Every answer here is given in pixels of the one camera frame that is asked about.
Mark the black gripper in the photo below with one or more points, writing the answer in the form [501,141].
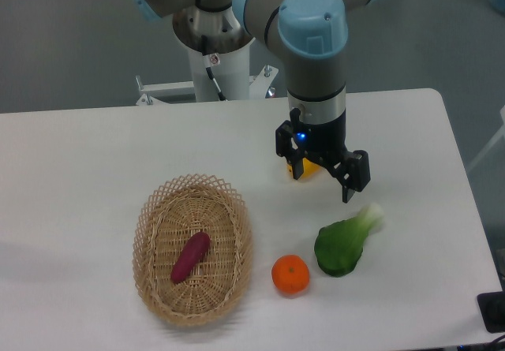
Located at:
[325,145]

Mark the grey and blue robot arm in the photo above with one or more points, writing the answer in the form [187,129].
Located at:
[309,37]

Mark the purple sweet potato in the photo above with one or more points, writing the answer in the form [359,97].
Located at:
[192,253]

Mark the oval woven wicker basket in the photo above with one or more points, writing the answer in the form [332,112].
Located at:
[172,214]

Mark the yellow object behind gripper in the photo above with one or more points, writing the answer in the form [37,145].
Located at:
[310,168]

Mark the green bok choy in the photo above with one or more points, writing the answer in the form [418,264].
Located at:
[339,246]

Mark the orange tangerine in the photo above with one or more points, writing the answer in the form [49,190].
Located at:
[290,275]

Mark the white furniture leg right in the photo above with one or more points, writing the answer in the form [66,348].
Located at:
[493,141]

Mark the black device at table edge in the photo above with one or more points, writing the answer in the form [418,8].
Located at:
[491,306]

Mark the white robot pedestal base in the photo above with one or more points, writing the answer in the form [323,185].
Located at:
[215,77]

